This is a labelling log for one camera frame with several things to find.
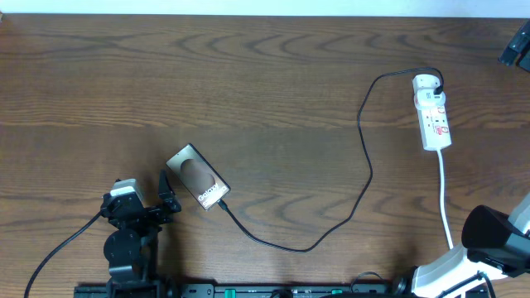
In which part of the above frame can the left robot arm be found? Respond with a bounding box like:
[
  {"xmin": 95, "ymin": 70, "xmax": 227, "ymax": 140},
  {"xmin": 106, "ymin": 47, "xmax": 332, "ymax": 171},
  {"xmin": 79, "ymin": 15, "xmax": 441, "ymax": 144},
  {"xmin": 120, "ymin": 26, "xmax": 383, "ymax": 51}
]
[{"xmin": 100, "ymin": 171, "xmax": 181, "ymax": 297}]

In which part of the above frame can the white charger plug adapter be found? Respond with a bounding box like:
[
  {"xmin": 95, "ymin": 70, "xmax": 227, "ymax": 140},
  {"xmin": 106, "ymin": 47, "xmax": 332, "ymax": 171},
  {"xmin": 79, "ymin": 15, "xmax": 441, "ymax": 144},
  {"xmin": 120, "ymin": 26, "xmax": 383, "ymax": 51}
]
[{"xmin": 412, "ymin": 74, "xmax": 441, "ymax": 93}]

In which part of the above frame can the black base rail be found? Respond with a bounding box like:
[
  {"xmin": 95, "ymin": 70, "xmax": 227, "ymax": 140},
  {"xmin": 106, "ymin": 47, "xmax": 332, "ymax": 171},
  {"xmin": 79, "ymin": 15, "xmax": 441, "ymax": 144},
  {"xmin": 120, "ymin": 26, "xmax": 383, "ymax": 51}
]
[{"xmin": 73, "ymin": 283, "xmax": 393, "ymax": 298}]

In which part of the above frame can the white power strip cord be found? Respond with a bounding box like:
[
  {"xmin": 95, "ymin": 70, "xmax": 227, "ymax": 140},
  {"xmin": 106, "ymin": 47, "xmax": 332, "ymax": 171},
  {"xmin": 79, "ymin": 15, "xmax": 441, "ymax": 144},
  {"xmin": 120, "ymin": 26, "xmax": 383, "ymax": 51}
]
[{"xmin": 436, "ymin": 149, "xmax": 455, "ymax": 251}]

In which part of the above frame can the bronze Galaxy smartphone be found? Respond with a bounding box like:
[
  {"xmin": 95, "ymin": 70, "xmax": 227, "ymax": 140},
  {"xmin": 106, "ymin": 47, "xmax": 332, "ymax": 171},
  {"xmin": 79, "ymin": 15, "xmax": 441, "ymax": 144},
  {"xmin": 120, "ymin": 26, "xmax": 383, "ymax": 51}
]
[{"xmin": 166, "ymin": 143, "xmax": 231, "ymax": 210}]

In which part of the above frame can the white power strip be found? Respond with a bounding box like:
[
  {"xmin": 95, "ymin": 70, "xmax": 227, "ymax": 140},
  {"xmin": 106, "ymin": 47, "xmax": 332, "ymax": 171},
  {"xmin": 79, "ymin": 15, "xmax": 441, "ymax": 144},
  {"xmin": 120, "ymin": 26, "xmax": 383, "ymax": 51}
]
[{"xmin": 414, "ymin": 89, "xmax": 452, "ymax": 151}]

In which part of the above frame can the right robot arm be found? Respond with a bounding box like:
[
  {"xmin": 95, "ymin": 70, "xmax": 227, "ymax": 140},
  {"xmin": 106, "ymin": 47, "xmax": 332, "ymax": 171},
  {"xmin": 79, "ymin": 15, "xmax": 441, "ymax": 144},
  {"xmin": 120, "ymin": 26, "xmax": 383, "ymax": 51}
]
[{"xmin": 393, "ymin": 74, "xmax": 529, "ymax": 297}]

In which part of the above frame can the black USB charging cable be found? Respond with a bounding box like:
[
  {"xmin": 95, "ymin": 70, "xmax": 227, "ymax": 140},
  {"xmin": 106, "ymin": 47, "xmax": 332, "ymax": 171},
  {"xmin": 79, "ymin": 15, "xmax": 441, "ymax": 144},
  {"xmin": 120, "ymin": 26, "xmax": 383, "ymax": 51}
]
[{"xmin": 217, "ymin": 67, "xmax": 446, "ymax": 253}]

